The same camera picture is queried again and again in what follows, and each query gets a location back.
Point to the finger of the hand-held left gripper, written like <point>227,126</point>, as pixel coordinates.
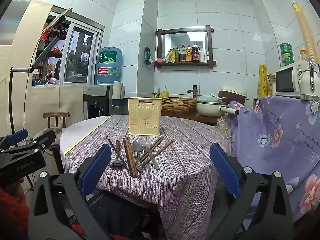
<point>46,138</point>
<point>17,135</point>

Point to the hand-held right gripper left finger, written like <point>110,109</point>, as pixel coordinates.
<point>96,171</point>

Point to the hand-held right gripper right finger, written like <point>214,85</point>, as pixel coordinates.
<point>225,171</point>

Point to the black chopstick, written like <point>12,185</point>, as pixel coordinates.
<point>115,150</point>

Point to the cream plastic utensil holder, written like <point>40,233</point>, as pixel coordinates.
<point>145,122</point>

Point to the person's left forearm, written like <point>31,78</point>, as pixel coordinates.
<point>11,212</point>

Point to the wooden chair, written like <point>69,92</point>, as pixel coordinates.
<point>56,116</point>

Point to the beige patterned cushion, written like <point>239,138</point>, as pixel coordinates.
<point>223,127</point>

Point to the purple striped tablecloth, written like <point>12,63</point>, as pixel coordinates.
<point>180,185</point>

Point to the dark wooden counter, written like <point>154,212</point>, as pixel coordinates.
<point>200,118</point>

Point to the purple floral cloth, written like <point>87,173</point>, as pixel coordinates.
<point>275,135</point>

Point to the grey water dispenser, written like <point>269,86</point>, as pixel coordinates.
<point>97,100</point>

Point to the cream pot with lid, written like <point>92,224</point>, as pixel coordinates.
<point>208,108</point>

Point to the white ladle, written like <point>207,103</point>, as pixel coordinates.
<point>217,96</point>

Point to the brown white rice cooker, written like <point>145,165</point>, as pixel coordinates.
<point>232,93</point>

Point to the woven wash basin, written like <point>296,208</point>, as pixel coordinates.
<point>178,104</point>

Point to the bronze faucet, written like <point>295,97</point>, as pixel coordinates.
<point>194,91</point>

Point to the black light stand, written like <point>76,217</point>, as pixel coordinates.
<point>46,50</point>

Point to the sliding glass window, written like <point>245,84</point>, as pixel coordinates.
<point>77,55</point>

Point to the orange teapot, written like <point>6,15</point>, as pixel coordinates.
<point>56,49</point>

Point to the blue water jug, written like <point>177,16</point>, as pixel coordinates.
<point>109,65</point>

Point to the yellow soap bottle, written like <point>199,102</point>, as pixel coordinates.
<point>164,93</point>

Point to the yellow patterned roll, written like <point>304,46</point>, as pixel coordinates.
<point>263,80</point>

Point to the glass jar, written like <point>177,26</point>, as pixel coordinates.
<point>271,83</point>

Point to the white microwave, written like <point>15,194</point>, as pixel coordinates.
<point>286,80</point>

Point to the white squeeze bottle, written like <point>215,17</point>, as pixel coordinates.
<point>205,57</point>

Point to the flat light panel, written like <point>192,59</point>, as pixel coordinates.
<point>58,19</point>

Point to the dark soy sauce bottle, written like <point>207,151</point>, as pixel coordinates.
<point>195,53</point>

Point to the yellow label sauce bottle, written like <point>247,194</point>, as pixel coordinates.
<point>188,53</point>

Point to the purple label bottle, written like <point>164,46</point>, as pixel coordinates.
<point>183,53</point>

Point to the white countertop appliance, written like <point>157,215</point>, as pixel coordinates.
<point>311,80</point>

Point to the yellow oil bottle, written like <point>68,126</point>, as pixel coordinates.
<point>177,55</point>

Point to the yellow snack bag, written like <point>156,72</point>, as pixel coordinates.
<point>171,56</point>

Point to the pink ceramic pot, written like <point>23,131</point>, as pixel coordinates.
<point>160,60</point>

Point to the orange lidded jar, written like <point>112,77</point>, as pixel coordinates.
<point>303,53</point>

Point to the tall yellow cup stack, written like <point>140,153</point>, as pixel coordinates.
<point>303,30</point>

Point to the dark wooden niche frame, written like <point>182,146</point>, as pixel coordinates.
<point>209,47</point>

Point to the green wall packet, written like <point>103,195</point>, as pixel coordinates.
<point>148,56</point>

